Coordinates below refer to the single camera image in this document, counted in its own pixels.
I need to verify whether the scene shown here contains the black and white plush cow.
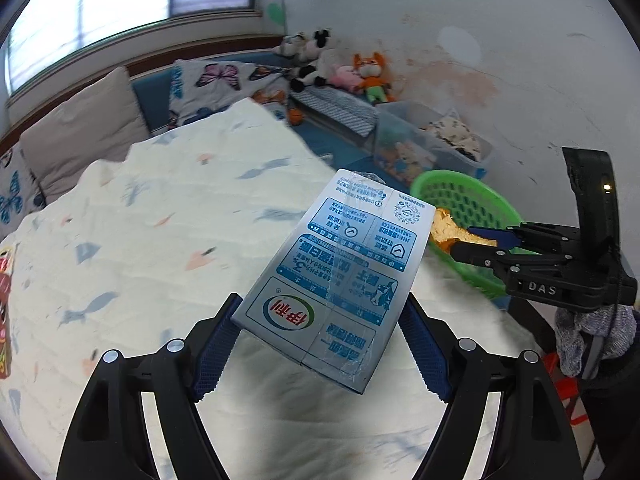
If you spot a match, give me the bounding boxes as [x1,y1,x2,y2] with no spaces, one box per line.
[290,27,341,93]

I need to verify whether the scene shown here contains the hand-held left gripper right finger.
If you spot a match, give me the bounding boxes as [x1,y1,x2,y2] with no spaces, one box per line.
[397,292,583,480]

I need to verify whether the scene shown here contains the clear plastic storage box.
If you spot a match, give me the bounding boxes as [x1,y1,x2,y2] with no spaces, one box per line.
[372,100,496,183]

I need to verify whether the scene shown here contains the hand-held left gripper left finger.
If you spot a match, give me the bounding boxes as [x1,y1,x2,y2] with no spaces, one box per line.
[56,292,244,480]

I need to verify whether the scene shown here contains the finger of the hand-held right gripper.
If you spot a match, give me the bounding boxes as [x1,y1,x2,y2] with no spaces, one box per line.
[451,242,538,281]
[467,221,581,257]

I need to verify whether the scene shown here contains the orange plush fox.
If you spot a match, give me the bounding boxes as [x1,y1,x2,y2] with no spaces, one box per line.
[351,51,396,105]

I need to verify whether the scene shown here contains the cartoon printed bag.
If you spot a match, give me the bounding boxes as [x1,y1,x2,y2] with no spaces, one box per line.
[0,245,16,381]

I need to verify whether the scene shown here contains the person's right hand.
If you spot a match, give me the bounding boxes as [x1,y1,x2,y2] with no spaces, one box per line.
[554,304,638,378]

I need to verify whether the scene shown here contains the butterfly print pillow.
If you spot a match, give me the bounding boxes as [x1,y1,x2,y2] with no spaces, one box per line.
[0,142,48,241]
[167,59,291,131]

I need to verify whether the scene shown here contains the milk carton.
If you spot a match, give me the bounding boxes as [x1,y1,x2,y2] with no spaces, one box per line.
[234,169,436,395]

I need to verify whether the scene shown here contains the striped folded cloth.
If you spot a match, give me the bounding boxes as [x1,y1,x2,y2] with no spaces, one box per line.
[290,85,378,137]

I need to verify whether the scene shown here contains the red stool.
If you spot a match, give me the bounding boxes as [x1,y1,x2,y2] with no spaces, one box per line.
[545,352,588,428]

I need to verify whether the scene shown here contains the person's right forearm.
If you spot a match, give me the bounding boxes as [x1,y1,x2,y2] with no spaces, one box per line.
[580,355,640,480]

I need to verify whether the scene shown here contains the pink plush pig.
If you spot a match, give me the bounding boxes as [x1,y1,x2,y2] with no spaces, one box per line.
[327,65,363,93]

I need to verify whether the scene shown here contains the patterned cloth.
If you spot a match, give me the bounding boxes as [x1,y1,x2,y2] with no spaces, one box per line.
[425,110,482,158]

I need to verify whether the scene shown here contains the window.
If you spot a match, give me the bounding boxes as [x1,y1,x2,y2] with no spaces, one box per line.
[2,0,263,96]

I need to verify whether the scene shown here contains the grey cushion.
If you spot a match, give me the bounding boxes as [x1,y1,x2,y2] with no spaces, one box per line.
[19,66,151,203]

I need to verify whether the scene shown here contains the yellow snack piece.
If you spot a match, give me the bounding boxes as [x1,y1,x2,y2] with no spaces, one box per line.
[431,208,498,256]

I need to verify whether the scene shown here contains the small white plush dog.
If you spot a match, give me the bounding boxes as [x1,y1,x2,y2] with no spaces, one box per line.
[272,32,308,58]

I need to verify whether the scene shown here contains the green plastic mesh basket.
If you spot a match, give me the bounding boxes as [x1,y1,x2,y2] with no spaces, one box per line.
[410,170,523,301]

